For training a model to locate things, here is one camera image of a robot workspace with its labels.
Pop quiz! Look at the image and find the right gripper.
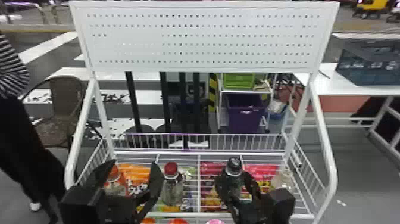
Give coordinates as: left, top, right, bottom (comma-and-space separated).
215, 171, 273, 224

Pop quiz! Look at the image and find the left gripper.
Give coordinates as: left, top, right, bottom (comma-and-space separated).
89, 158, 165, 224

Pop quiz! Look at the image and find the orange snack packet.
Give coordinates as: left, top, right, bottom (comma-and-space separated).
118, 163, 151, 190

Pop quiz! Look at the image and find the black cap bottle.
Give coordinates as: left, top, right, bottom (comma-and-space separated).
218, 156, 249, 201

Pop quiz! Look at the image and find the red snack packet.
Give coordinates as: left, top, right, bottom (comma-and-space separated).
199, 161, 280, 183

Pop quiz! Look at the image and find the clear bottle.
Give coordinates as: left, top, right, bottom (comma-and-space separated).
271, 168, 295, 192

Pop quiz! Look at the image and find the purple crate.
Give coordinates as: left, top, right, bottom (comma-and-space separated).
226, 93, 267, 134

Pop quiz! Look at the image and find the brown chair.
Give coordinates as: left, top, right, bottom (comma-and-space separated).
22, 74, 89, 148

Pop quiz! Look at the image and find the green basket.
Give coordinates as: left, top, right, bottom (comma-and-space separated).
222, 73, 256, 91

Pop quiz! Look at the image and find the person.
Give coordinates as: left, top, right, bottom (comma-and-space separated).
0, 32, 68, 224

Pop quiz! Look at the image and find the white side table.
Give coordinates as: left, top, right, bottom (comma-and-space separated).
289, 62, 400, 171

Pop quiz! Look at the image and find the blue crate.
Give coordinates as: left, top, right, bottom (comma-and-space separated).
335, 40, 400, 86

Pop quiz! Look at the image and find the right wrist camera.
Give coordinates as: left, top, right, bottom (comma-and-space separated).
265, 187, 296, 224

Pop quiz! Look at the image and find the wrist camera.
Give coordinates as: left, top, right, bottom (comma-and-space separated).
58, 185, 108, 224
265, 187, 296, 224

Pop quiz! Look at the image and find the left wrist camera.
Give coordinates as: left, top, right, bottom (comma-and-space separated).
58, 185, 108, 224

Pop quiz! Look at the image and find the black post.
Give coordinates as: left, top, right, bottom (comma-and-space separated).
124, 71, 156, 148
155, 71, 181, 148

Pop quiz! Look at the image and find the striped post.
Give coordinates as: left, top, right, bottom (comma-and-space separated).
207, 73, 218, 113

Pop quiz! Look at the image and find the white wire rack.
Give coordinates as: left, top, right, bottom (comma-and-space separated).
64, 0, 340, 224

